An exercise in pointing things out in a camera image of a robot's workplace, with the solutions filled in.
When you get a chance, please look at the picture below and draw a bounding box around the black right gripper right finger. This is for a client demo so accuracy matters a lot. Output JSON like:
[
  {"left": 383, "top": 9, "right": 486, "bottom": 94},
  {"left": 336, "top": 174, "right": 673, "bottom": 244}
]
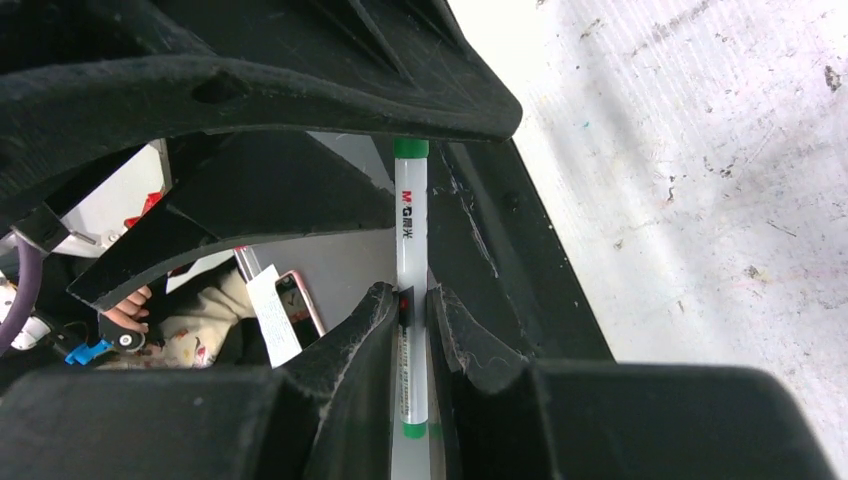
[{"left": 427, "top": 287, "right": 835, "bottom": 479}]

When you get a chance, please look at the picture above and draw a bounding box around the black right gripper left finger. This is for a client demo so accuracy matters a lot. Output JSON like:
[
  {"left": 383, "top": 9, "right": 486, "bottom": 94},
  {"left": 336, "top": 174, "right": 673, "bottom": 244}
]
[{"left": 1, "top": 282, "right": 398, "bottom": 479}]

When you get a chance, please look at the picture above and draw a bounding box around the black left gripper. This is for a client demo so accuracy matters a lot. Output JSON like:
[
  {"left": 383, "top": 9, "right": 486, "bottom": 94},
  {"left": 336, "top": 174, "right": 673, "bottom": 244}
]
[{"left": 1, "top": 1, "right": 522, "bottom": 309}]

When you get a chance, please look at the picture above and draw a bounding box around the white green whiteboard marker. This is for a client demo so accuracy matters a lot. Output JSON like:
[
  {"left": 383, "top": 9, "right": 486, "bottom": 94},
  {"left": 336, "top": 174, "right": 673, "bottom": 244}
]
[{"left": 391, "top": 138, "right": 429, "bottom": 479}]

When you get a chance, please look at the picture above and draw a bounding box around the person hand in background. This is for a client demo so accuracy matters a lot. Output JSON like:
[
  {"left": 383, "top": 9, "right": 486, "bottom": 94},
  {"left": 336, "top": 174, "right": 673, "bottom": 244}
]
[{"left": 103, "top": 286, "right": 152, "bottom": 334}]

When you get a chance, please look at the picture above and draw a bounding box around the white paper tag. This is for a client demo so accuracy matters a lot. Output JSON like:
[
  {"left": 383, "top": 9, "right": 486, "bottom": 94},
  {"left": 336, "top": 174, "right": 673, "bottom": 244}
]
[{"left": 246, "top": 264, "right": 303, "bottom": 368}]

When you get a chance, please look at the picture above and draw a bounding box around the pink smartphone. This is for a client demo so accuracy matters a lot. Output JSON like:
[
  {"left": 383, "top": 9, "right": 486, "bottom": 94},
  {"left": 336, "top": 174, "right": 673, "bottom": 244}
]
[{"left": 275, "top": 270, "right": 326, "bottom": 349}]

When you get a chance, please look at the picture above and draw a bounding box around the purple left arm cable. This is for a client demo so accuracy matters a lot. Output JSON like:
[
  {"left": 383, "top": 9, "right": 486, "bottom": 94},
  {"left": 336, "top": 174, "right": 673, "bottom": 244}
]
[{"left": 0, "top": 235, "right": 44, "bottom": 357}]

